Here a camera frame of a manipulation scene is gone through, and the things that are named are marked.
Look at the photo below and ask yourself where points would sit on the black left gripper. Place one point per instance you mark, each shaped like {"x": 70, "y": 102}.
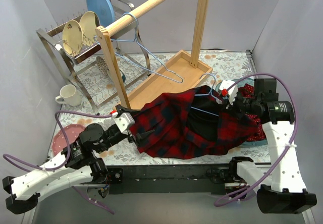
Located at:
{"x": 130, "y": 129}

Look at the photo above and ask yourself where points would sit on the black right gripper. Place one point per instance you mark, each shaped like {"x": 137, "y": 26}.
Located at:
{"x": 237, "y": 100}

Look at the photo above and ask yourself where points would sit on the light blue wire hanger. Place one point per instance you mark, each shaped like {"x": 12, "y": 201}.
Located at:
{"x": 210, "y": 93}

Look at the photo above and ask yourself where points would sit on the red plaid skirt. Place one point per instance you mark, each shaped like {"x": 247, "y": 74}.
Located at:
{"x": 184, "y": 133}

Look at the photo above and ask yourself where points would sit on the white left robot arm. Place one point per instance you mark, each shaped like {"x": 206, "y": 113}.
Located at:
{"x": 75, "y": 164}

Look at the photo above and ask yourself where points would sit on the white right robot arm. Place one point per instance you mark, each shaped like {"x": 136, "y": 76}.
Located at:
{"x": 280, "y": 189}

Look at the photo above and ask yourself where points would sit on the red polka dot cloth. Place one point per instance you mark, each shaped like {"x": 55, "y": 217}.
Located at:
{"x": 255, "y": 123}

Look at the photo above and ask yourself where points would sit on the teal plastic tray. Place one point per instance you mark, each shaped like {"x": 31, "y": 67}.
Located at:
{"x": 245, "y": 144}

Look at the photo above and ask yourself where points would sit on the teal cup under rack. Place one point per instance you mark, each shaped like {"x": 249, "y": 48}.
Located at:
{"x": 123, "y": 75}

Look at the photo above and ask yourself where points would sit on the floral table mat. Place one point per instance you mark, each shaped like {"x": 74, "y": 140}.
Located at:
{"x": 226, "y": 66}

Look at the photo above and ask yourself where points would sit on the white mug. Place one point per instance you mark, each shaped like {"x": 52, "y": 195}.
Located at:
{"x": 69, "y": 95}

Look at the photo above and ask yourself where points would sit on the patterned bowl under rack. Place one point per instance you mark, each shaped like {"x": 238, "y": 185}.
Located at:
{"x": 102, "y": 66}

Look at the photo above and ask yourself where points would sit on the metal dish rack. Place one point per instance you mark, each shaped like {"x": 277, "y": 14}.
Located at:
{"x": 71, "y": 60}

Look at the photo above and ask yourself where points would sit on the cream plate front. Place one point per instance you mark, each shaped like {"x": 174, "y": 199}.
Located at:
{"x": 72, "y": 37}

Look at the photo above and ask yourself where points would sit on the cream plate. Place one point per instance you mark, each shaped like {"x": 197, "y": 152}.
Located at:
{"x": 89, "y": 22}
{"x": 72, "y": 37}

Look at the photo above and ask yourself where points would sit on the cream plate rear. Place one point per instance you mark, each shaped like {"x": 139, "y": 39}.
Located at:
{"x": 89, "y": 22}

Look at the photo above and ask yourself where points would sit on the blue plate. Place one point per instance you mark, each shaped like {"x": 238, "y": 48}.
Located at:
{"x": 103, "y": 9}

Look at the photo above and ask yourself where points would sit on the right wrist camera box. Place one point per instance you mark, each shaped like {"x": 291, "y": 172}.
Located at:
{"x": 228, "y": 90}

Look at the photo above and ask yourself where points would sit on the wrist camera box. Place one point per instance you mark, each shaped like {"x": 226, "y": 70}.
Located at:
{"x": 123, "y": 118}
{"x": 228, "y": 90}

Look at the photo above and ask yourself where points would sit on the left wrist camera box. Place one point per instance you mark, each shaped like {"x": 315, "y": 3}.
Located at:
{"x": 123, "y": 118}

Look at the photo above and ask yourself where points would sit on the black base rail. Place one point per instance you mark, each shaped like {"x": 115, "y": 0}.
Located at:
{"x": 180, "y": 178}

